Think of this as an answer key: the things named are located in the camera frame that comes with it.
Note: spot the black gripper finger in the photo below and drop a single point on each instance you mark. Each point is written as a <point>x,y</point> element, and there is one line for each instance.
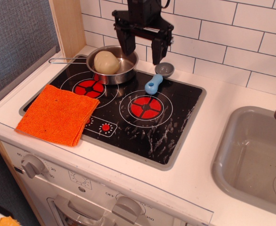
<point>159,46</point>
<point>127,41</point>

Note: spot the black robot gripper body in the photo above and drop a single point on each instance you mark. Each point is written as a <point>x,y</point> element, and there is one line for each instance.
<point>143,19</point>

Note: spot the grey spoon with blue handle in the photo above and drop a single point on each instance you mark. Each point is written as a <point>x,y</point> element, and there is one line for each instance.
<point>163,70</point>

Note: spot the beige dough ball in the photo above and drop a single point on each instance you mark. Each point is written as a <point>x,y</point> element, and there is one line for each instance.
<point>106,63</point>

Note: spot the wooden side panel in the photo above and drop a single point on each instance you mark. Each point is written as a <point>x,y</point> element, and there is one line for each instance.
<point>69,26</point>

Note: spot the black toy stove top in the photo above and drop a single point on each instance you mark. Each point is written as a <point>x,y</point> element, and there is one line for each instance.
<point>147,128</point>

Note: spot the red stove knob button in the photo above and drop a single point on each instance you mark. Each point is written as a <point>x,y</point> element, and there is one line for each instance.
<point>106,127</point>

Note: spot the orange knitted cloth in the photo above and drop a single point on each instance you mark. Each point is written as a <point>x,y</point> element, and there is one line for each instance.
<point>57,116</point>

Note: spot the grey plastic sink basin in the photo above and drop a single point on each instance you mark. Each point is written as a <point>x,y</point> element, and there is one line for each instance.
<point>245,163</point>

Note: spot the grey timer knob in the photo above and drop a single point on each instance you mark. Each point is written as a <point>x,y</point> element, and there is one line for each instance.
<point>32,165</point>

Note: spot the grey oven temperature knob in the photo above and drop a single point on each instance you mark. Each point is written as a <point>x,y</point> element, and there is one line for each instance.
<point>127,209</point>

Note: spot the yellow object at corner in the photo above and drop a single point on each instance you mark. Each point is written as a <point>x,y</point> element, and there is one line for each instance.
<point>9,221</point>

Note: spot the steel pan with wire handle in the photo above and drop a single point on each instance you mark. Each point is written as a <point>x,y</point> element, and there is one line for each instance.
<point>127,65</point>

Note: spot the grey oven door handle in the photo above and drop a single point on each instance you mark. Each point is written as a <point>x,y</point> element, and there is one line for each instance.
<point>81,214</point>

